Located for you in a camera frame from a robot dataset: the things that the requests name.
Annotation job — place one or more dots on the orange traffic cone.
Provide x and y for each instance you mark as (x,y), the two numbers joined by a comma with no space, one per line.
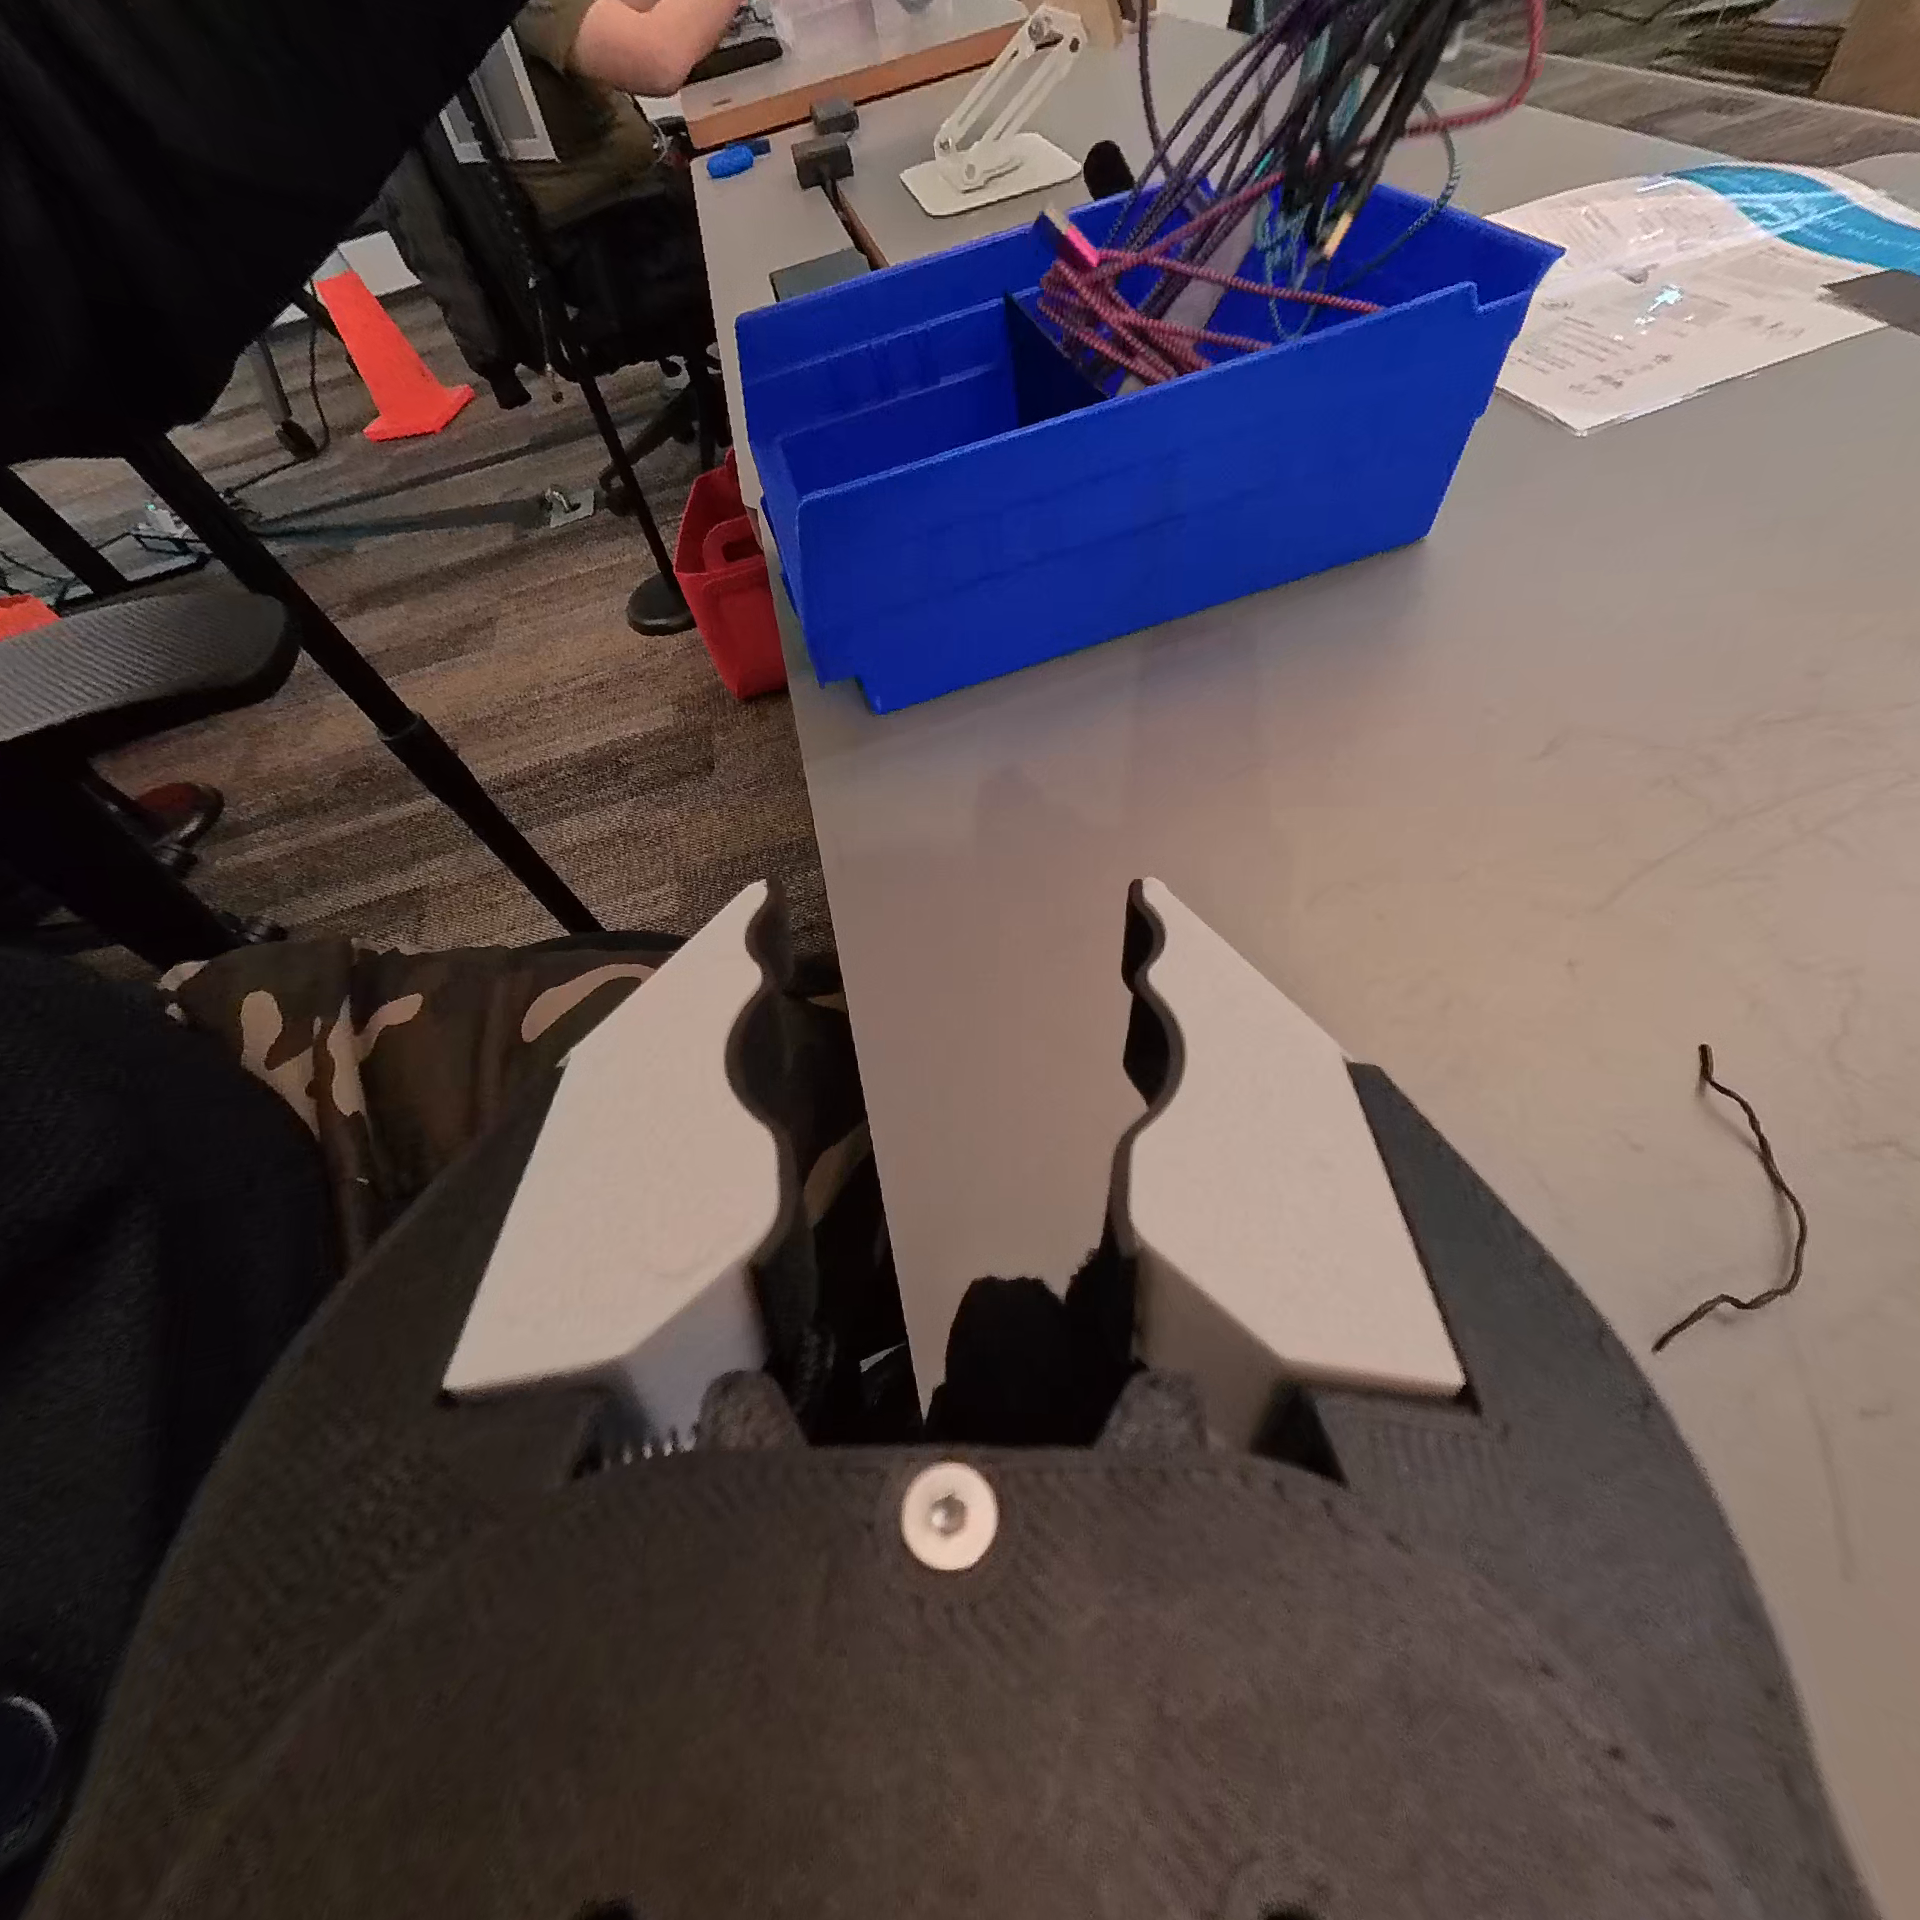
(390,368)

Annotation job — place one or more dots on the camouflage trousers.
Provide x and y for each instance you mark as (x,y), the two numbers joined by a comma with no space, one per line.
(421,1036)

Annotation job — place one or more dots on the printed paper sheet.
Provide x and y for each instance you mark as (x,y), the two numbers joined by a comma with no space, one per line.
(1652,299)

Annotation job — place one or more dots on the wooden table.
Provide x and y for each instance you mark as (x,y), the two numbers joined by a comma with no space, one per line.
(841,66)

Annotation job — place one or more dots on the dark grey pad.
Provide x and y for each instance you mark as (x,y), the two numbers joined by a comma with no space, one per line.
(819,277)

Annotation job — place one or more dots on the black sign easel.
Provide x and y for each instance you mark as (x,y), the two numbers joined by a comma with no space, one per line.
(377,705)

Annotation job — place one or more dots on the blue divided plastic bin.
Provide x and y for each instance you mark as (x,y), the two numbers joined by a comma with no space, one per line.
(1050,511)

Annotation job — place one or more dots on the white adjustable stand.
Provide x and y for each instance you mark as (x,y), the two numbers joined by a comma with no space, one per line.
(991,165)

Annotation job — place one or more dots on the black adapter box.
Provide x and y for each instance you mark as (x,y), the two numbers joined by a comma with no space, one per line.
(833,114)

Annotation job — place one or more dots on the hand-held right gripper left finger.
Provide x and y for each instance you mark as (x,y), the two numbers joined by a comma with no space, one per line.
(629,1200)

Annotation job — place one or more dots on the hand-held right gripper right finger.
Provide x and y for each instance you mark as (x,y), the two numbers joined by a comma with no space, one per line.
(1277,1200)

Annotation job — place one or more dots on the grey mesh office chair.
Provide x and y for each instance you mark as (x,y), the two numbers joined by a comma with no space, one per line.
(137,644)

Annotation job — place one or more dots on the red plastic bin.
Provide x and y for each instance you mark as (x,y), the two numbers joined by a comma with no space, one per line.
(727,600)

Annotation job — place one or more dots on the small blue tool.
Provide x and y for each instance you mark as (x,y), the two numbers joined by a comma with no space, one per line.
(735,157)

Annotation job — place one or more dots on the black thread scrap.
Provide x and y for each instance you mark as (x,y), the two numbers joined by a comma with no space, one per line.
(1772,1173)

